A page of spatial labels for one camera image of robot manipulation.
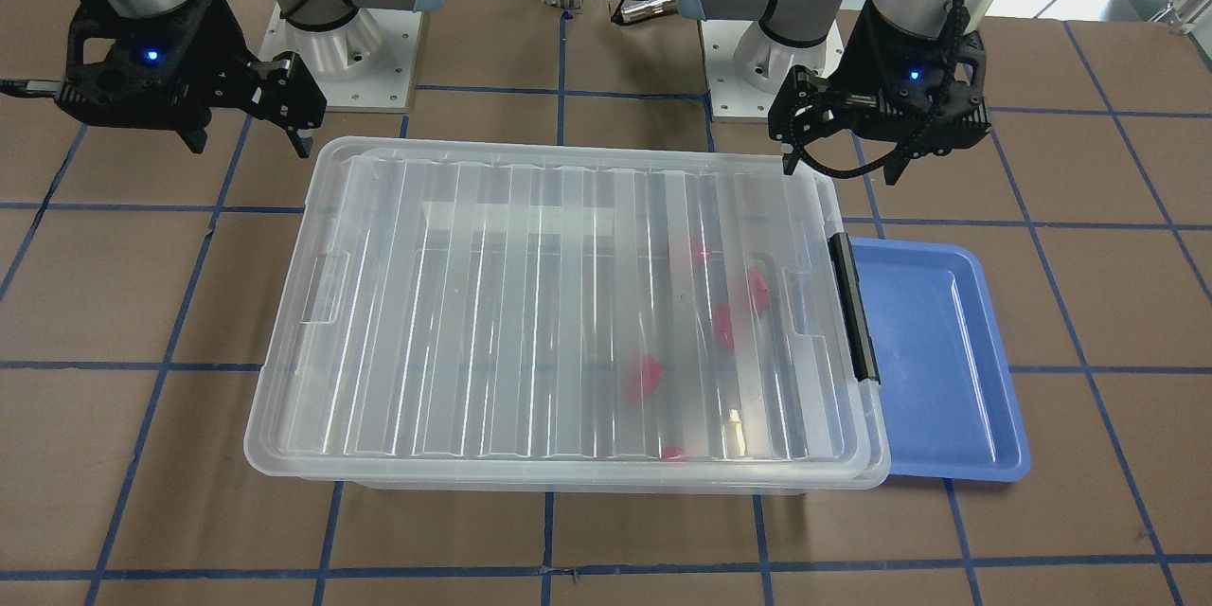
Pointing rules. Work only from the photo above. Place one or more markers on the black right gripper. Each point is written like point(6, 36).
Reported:
point(210, 57)

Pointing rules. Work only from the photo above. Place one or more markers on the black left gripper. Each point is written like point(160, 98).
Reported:
point(864, 64)

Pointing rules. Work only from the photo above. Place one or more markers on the red block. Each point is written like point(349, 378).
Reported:
point(758, 289)
point(722, 326)
point(697, 253)

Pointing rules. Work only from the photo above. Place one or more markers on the clear plastic box lid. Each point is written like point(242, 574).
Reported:
point(559, 312)

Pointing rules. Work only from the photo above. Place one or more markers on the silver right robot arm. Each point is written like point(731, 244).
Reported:
point(310, 15)

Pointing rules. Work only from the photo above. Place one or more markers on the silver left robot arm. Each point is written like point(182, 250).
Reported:
point(805, 23)

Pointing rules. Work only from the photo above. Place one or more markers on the blue plastic tray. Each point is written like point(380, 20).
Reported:
point(949, 402)

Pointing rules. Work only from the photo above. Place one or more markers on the red block centre low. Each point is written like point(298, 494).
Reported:
point(643, 379)

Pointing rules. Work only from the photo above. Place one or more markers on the clear plastic storage box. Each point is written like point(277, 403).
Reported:
point(833, 454)

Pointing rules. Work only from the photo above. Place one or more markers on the silver cylindrical connector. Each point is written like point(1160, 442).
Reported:
point(632, 12)

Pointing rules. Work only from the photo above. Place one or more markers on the black box latch handle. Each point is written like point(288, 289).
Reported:
point(858, 337)

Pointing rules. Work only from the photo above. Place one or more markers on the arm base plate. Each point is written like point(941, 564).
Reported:
point(364, 67)
point(745, 68)

